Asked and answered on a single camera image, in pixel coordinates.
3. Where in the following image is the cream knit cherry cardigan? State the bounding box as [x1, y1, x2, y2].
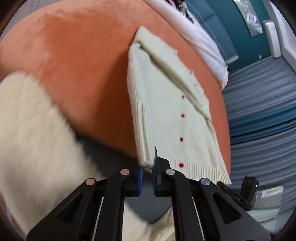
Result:
[127, 26, 231, 185]

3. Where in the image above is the cream fleece sleeve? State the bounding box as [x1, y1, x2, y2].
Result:
[0, 71, 176, 241]

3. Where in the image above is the blue-grey pleated curtain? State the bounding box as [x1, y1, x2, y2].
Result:
[222, 57, 295, 211]

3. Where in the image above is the orange velvet bedspread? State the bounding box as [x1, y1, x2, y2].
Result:
[1, 1, 231, 169]

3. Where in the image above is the white pink folded duvet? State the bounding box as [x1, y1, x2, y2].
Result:
[145, 0, 229, 89]

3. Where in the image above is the teal upholstered headboard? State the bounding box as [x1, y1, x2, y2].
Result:
[186, 0, 270, 72]

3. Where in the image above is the framed wall picture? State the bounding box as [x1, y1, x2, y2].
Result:
[233, 0, 264, 37]

